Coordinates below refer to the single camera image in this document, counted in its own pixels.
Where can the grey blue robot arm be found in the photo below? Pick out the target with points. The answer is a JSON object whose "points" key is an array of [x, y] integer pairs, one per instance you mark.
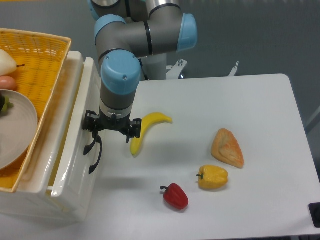
{"points": [[126, 31]]}

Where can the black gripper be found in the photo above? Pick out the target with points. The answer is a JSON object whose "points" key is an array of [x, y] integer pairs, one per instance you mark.
{"points": [[115, 120]]}

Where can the yellow banana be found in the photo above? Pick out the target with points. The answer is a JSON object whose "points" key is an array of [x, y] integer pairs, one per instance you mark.
{"points": [[148, 121]]}

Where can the pink sausage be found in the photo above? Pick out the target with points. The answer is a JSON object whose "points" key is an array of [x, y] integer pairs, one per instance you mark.
{"points": [[8, 83]]}

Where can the dark purple eggplant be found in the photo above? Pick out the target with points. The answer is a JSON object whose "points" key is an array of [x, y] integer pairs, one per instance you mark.
{"points": [[3, 102]]}

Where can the grey ceramic plate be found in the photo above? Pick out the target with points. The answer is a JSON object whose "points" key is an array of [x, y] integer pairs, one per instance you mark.
{"points": [[18, 126]]}

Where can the white drawer cabinet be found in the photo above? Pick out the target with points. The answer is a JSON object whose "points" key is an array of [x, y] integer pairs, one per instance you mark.
{"points": [[33, 195]]}

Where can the black device at edge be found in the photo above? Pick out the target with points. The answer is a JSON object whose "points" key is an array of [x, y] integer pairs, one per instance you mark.
{"points": [[314, 209]]}

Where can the yellow woven basket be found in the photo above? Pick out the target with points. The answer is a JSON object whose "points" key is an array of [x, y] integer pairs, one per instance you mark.
{"points": [[43, 56]]}

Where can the yellow bell pepper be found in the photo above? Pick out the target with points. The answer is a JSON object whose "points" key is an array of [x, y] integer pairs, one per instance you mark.
{"points": [[212, 177]]}

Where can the white drawer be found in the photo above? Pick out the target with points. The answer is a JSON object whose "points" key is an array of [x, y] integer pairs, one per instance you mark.
{"points": [[94, 153], [69, 185]]}

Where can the red bell pepper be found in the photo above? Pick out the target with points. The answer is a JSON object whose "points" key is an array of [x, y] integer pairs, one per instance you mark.
{"points": [[175, 196]]}

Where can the golden pastry turnover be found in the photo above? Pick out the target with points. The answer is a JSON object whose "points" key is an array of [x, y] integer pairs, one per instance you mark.
{"points": [[226, 149]]}

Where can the white pear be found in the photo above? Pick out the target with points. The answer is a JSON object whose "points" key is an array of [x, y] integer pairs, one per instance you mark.
{"points": [[7, 64]]}

